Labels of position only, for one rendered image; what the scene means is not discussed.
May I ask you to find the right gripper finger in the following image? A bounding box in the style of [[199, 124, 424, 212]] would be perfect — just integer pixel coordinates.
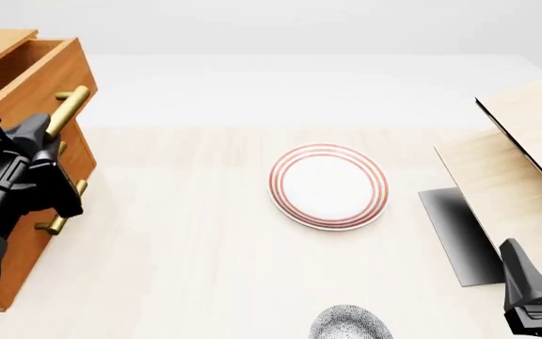
[[498, 237, 542, 314]]

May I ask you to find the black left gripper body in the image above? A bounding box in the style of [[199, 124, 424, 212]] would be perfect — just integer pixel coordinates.
[[0, 149, 86, 219]]

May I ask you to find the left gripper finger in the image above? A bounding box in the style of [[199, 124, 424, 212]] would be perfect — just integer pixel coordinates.
[[4, 112, 61, 156]]

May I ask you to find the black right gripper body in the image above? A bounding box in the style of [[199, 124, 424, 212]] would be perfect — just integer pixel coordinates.
[[503, 302, 542, 339]]

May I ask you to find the long brass drawer handle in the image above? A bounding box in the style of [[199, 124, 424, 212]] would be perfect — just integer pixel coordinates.
[[44, 85, 92, 139]]

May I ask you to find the wooden cabinet drawer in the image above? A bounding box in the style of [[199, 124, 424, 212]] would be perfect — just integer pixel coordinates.
[[0, 37, 99, 156]]

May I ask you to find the grey patterned bowl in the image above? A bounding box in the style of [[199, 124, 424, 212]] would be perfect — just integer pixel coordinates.
[[308, 304, 394, 339]]

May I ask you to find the pale wooden board, black edge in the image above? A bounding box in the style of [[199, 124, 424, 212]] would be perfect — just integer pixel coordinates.
[[474, 68, 542, 208]]

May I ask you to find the white plate with red rings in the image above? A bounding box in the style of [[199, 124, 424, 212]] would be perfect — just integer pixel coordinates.
[[267, 141, 391, 233]]

